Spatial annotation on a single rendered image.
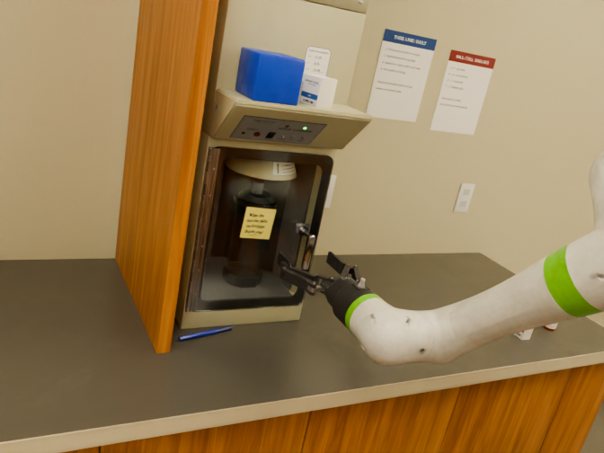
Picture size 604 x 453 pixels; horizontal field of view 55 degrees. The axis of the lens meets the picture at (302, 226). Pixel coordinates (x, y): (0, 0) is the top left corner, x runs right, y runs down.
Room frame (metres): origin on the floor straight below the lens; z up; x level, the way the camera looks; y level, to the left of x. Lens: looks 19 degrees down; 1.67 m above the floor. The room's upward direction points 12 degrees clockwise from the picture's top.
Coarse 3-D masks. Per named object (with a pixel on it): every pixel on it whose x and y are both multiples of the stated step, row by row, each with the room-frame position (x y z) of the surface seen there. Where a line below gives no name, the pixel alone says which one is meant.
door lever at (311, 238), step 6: (300, 228) 1.32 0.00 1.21; (306, 228) 1.33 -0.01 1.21; (300, 234) 1.32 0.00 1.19; (306, 234) 1.30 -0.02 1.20; (312, 234) 1.30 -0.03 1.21; (306, 240) 1.29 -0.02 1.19; (312, 240) 1.28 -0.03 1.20; (306, 246) 1.29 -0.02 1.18; (312, 246) 1.29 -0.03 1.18; (306, 252) 1.29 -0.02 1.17; (306, 258) 1.29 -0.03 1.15; (306, 264) 1.29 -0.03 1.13
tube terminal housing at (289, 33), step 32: (224, 0) 1.22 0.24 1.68; (256, 0) 1.23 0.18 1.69; (288, 0) 1.27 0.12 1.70; (224, 32) 1.21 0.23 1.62; (256, 32) 1.24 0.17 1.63; (288, 32) 1.28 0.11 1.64; (320, 32) 1.31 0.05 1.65; (352, 32) 1.36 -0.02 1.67; (224, 64) 1.21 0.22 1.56; (352, 64) 1.36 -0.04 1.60; (192, 192) 1.25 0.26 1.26; (192, 224) 1.22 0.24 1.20; (192, 320) 1.22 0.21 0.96; (224, 320) 1.26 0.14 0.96; (256, 320) 1.30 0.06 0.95; (288, 320) 1.35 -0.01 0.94
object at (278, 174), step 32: (224, 160) 1.21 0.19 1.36; (256, 160) 1.25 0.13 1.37; (288, 160) 1.29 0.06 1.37; (320, 160) 1.33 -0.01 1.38; (224, 192) 1.22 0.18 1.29; (256, 192) 1.26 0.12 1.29; (288, 192) 1.30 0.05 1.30; (320, 192) 1.34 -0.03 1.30; (224, 224) 1.23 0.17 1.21; (288, 224) 1.31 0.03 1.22; (320, 224) 1.35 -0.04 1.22; (224, 256) 1.23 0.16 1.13; (256, 256) 1.27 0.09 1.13; (288, 256) 1.32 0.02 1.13; (224, 288) 1.24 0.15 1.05; (256, 288) 1.28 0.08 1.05; (288, 288) 1.33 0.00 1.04
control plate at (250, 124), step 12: (252, 120) 1.16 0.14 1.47; (264, 120) 1.17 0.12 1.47; (276, 120) 1.18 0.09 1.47; (288, 120) 1.19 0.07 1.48; (240, 132) 1.19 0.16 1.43; (252, 132) 1.20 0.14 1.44; (264, 132) 1.21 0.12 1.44; (276, 132) 1.22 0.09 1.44; (288, 132) 1.23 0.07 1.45; (300, 132) 1.24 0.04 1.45; (312, 132) 1.25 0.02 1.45
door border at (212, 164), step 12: (216, 156) 1.20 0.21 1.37; (216, 168) 1.21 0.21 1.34; (204, 192) 1.19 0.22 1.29; (204, 204) 1.20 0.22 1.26; (204, 216) 1.20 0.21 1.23; (204, 228) 1.20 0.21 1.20; (204, 240) 1.20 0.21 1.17; (204, 252) 1.21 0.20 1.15; (192, 276) 1.19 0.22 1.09; (192, 288) 1.20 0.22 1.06; (192, 300) 1.20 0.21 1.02
